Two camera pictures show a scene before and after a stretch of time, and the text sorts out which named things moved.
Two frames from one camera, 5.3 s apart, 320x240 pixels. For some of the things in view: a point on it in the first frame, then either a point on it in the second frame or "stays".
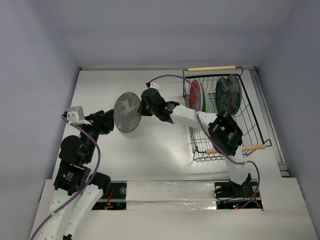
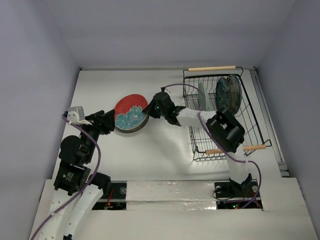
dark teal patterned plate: (234, 93) stays
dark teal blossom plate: (222, 95) stays
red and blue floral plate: (196, 96) → (128, 111)
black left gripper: (101, 120) stays
